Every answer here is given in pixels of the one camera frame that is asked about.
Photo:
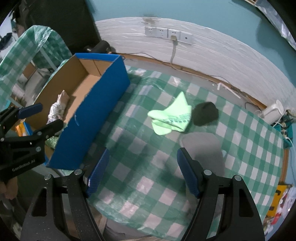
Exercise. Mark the blue edged cardboard box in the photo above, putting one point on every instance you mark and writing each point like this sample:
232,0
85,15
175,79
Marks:
95,83

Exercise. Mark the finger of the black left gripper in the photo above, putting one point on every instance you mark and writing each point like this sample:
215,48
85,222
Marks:
11,115
36,139

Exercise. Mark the green sparkly scrubber cloth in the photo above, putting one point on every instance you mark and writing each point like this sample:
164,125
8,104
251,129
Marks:
52,142

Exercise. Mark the orange snack package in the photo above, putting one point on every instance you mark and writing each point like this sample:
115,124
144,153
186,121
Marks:
24,129

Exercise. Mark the white pink soft doll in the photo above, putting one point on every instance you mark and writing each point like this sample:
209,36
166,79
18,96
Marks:
58,108

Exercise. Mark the white electric kettle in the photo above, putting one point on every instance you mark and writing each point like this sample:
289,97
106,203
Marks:
273,112

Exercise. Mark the yellow package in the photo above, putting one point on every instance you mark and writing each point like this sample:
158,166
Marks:
280,192

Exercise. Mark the person left hand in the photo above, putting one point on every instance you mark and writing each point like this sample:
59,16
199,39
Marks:
10,189

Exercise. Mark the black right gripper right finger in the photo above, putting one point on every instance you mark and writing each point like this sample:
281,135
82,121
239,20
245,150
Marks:
239,220

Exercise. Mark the green checkered plastic sheet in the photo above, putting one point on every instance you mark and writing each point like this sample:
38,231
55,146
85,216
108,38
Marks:
27,49

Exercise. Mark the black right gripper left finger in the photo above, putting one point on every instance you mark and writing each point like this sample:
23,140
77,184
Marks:
45,218

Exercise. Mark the white wall socket strip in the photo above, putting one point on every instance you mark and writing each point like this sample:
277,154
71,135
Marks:
169,34

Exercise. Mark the light green sock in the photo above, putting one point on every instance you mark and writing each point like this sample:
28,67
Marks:
175,117

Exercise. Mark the black soft cap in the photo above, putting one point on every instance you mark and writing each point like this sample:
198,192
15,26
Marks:
204,113

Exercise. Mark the black cylinder object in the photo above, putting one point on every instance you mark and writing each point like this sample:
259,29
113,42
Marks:
102,47

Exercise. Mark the grey towel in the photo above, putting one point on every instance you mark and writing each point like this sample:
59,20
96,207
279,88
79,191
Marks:
206,149

